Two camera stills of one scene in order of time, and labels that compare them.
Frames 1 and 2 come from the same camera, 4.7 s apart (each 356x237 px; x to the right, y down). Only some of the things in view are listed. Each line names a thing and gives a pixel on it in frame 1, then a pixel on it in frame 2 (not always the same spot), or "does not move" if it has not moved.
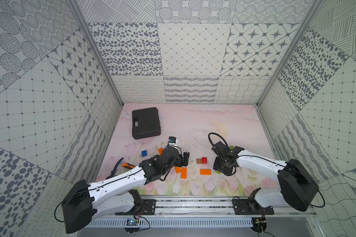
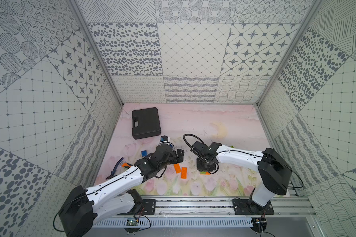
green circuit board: (131, 221) does not move
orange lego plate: (178, 170) does not move
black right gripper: (215, 166) -> (200, 169)
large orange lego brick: (126, 164) does not move
